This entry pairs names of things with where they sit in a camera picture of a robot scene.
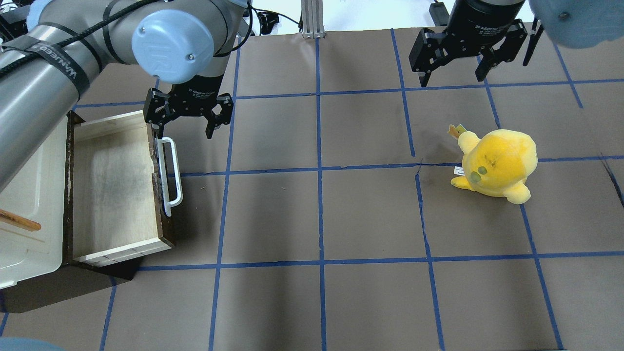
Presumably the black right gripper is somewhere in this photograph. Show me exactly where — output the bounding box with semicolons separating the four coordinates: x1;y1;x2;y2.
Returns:
409;0;527;87

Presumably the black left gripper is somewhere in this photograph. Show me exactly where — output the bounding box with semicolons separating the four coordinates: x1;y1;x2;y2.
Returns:
143;75;234;153

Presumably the dark wooden drawer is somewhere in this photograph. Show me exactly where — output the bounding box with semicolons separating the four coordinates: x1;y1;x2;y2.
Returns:
72;111;183;267

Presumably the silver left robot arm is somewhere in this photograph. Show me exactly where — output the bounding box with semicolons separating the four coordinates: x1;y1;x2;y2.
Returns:
1;0;251;188

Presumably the yellow plush penguin toy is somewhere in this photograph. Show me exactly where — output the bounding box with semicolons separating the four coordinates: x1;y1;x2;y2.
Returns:
448;124;539;205

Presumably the cream plastic storage box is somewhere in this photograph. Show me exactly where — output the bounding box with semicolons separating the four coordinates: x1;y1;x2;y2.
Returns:
0;117;68;289

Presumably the wooden stick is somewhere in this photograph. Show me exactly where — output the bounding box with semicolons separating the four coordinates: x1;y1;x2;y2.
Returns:
0;209;41;232

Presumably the aluminium frame post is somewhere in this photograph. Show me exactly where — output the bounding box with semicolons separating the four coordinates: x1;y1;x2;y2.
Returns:
300;0;326;39

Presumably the wooden drawer cabinet frame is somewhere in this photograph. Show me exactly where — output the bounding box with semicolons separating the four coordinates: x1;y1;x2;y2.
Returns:
0;111;143;313

